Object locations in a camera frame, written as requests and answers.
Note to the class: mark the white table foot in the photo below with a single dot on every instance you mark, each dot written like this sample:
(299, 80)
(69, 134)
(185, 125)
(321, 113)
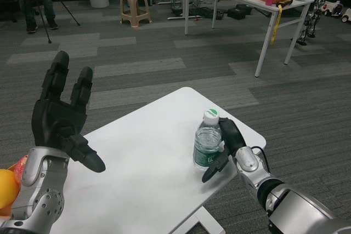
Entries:
(204, 221)

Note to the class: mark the black camera tripod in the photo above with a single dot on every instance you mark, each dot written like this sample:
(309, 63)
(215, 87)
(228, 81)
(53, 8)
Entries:
(41, 12)

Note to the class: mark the clear water bottle white cap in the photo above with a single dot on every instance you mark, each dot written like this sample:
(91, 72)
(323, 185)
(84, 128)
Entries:
(207, 143)

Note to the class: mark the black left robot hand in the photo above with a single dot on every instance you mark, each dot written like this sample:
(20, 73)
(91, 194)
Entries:
(55, 124)

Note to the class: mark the beige plastic stool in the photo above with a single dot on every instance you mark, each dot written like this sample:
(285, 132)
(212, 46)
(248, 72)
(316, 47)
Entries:
(135, 6)

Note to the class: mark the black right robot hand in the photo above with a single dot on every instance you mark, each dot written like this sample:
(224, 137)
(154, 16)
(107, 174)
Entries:
(231, 138)

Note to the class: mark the standing silver humanoid robot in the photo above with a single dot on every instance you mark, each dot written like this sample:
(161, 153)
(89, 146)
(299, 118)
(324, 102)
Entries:
(312, 12)

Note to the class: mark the yellow black tape measure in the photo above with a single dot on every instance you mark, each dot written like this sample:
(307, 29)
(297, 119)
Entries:
(285, 3)

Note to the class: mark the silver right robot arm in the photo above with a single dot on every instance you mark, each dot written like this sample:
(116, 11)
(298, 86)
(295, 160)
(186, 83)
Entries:
(288, 204)

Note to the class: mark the red orange fruit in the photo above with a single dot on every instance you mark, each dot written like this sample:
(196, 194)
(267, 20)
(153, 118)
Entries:
(20, 169)

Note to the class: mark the yellow round fruit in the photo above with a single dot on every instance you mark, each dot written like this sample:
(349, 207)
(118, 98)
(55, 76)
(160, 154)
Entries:
(6, 188)

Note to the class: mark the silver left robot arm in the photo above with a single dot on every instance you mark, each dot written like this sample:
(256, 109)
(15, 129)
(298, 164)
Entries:
(38, 190)

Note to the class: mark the black floor case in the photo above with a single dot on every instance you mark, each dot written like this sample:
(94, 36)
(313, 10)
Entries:
(239, 12)

